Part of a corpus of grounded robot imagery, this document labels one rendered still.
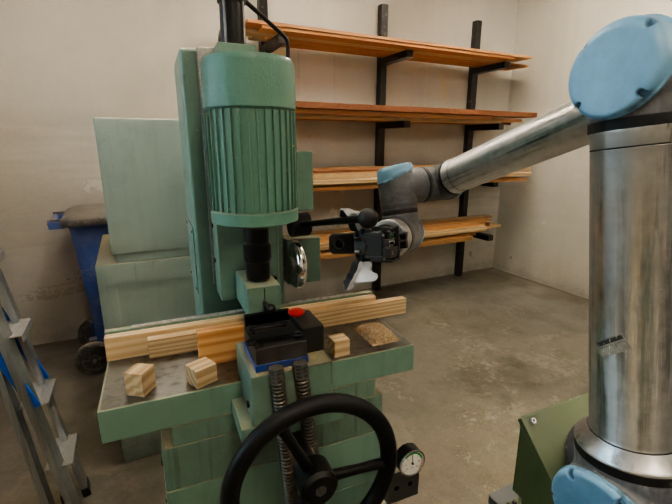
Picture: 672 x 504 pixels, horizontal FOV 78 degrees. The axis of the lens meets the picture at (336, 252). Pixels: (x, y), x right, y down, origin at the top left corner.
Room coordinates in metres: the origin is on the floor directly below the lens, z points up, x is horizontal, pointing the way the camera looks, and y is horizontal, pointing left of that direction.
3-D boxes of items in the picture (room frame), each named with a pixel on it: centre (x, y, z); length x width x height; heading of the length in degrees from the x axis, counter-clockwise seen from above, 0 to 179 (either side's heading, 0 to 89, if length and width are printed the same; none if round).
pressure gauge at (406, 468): (0.76, -0.16, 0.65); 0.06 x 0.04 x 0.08; 113
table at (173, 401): (0.75, 0.13, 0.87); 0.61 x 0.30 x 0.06; 113
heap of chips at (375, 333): (0.87, -0.09, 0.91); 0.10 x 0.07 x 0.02; 23
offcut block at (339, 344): (0.78, -0.01, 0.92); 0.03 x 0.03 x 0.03; 25
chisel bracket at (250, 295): (0.87, 0.17, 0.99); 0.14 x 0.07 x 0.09; 23
